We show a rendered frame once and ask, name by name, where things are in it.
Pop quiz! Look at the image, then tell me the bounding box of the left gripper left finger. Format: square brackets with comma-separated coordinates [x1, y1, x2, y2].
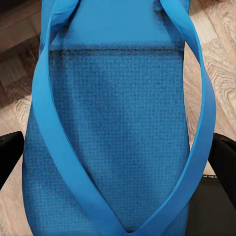
[0, 131, 25, 190]

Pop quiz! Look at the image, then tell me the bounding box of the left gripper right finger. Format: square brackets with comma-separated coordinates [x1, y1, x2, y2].
[208, 133, 236, 210]

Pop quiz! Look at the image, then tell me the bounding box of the sandal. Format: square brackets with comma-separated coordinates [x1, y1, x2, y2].
[22, 0, 216, 236]

